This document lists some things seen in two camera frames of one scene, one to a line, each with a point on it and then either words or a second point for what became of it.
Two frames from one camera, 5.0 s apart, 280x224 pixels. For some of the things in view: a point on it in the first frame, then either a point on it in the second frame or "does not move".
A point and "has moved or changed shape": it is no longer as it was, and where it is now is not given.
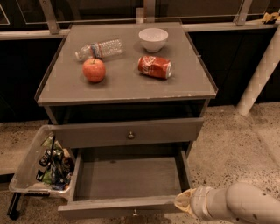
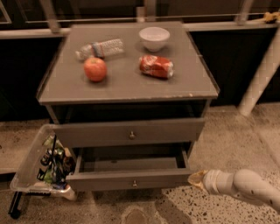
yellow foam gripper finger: (183, 200) -> (196, 178)
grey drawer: (122, 183) has moved or changed shape
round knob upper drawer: (130, 136) does not move
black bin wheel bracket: (12, 213) does not move
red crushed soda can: (155, 66) does not move
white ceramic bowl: (153, 39) does not move
